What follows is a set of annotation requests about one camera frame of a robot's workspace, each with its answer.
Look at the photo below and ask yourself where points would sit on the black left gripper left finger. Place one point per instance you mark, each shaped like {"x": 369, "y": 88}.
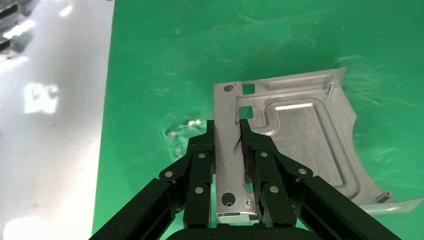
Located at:
{"x": 198, "y": 172}

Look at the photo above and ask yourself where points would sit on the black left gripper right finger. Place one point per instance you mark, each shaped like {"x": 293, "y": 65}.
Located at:
{"x": 271, "y": 179}

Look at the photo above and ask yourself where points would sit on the machined aluminium plate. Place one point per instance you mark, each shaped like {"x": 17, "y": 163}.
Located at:
{"x": 298, "y": 132}

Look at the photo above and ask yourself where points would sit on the white metal shelf rack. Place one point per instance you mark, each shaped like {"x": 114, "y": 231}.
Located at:
{"x": 66, "y": 149}

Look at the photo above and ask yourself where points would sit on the ribbed grey metal bar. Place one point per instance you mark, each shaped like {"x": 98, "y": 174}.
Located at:
{"x": 8, "y": 7}
{"x": 16, "y": 31}

